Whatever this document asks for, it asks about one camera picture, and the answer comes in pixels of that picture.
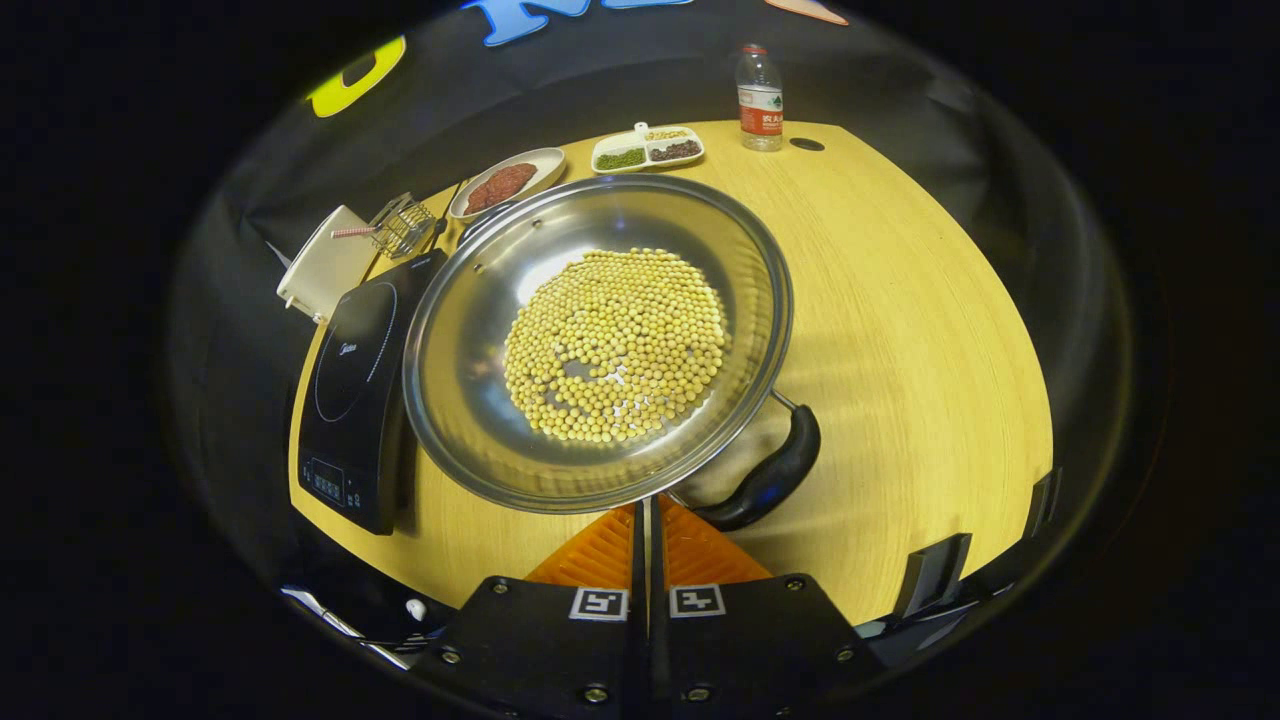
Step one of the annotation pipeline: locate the clear plastic water bottle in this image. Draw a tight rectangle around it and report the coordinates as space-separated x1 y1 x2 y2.
736 43 785 153

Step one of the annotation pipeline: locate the round white plate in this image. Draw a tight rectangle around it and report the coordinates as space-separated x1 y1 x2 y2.
449 147 567 223

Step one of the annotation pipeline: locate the black induction cooktop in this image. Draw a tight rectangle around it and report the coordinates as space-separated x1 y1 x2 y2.
297 248 448 536

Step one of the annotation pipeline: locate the white divided dish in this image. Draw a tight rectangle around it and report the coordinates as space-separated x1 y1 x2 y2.
591 122 705 175

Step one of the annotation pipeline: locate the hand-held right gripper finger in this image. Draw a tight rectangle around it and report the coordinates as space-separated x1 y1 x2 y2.
650 495 886 719
415 500 647 719

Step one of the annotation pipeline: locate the pile of yellow soybeans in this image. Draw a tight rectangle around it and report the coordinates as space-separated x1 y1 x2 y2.
503 247 731 444

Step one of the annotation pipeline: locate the stainless steel pot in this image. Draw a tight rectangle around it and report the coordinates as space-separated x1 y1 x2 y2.
402 175 823 533

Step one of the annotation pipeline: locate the black power cable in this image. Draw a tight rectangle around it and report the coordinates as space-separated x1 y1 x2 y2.
432 178 469 251

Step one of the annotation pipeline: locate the white toaster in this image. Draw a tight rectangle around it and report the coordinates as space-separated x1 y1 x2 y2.
276 205 381 323

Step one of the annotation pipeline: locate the wire mesh basket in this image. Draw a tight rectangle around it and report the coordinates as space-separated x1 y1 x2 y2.
368 192 438 261

